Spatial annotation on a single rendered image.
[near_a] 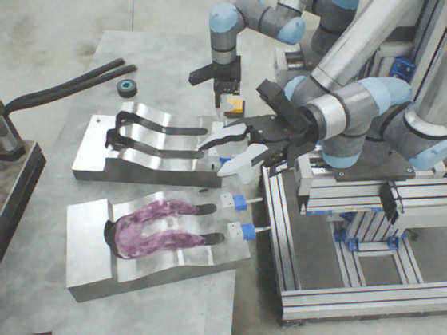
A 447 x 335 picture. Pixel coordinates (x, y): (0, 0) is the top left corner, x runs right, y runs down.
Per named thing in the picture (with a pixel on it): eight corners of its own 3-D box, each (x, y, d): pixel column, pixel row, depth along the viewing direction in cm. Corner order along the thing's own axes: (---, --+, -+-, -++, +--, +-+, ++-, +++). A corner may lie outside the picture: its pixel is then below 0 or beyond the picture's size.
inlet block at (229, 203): (259, 197, 141) (260, 187, 137) (263, 209, 138) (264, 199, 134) (220, 204, 139) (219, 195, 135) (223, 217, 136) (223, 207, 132)
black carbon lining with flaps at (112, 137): (208, 131, 154) (207, 112, 147) (203, 165, 144) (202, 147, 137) (112, 126, 156) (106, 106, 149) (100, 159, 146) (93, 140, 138)
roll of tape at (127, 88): (140, 95, 177) (138, 88, 174) (120, 100, 175) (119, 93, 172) (135, 83, 181) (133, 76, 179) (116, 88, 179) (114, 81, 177)
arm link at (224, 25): (245, 5, 115) (225, 21, 111) (244, 41, 124) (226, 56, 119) (221, -4, 118) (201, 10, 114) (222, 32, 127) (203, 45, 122)
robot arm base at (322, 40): (347, 33, 163) (353, 8, 155) (357, 57, 154) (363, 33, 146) (307, 34, 162) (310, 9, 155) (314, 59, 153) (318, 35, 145)
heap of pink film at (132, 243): (197, 201, 137) (195, 186, 130) (207, 250, 126) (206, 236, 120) (113, 216, 133) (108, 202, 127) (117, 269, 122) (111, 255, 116)
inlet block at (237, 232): (268, 224, 135) (270, 215, 130) (273, 238, 132) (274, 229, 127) (227, 233, 133) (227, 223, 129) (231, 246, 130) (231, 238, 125)
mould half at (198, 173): (227, 133, 163) (227, 107, 153) (220, 188, 147) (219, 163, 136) (96, 126, 165) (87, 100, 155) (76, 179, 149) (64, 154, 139)
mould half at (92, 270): (231, 196, 145) (230, 175, 136) (250, 266, 129) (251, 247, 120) (77, 225, 138) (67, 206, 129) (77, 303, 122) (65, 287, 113)
